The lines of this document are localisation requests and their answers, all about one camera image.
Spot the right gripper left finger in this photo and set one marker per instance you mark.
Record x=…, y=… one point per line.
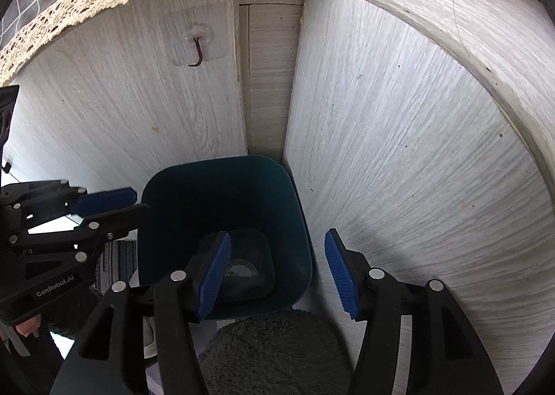
x=108, y=356

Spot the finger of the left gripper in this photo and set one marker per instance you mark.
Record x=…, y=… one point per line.
x=91, y=204
x=95, y=231

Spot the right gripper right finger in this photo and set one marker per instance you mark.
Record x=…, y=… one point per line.
x=446, y=356

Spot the dark green trash bin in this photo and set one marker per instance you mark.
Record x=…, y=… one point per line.
x=252, y=200

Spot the person's left hand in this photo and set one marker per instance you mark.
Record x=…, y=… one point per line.
x=13, y=335

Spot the grey fluffy slipper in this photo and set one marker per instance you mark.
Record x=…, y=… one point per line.
x=286, y=352

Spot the adhesive wall hook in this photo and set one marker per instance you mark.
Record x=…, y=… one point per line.
x=199, y=33

